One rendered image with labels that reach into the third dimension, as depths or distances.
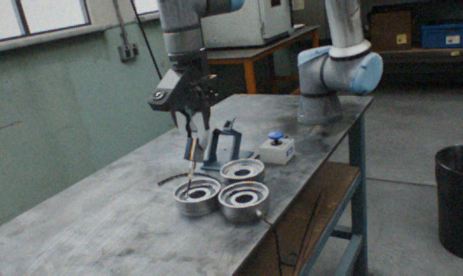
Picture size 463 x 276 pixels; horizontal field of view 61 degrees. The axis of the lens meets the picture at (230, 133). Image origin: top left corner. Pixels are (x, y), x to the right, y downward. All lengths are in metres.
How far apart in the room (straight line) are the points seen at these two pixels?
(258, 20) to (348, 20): 1.97
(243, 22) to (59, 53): 1.36
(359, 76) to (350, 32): 0.12
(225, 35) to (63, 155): 1.53
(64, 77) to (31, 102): 0.26
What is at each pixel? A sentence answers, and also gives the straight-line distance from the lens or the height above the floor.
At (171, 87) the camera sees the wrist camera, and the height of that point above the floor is 1.08.
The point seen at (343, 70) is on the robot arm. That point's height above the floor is 0.99.
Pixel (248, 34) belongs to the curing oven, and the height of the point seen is 0.90.
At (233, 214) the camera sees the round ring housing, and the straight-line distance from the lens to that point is 0.80.
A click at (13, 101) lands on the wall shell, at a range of 2.37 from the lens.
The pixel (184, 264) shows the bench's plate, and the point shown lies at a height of 0.80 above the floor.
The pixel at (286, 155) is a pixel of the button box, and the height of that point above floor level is 0.82.
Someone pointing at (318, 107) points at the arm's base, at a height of 0.85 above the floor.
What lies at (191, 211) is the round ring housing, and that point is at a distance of 0.85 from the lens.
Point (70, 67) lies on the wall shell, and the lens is 2.56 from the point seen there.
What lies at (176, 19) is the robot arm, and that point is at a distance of 0.79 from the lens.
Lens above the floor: 1.24
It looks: 20 degrees down
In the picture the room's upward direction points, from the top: 8 degrees counter-clockwise
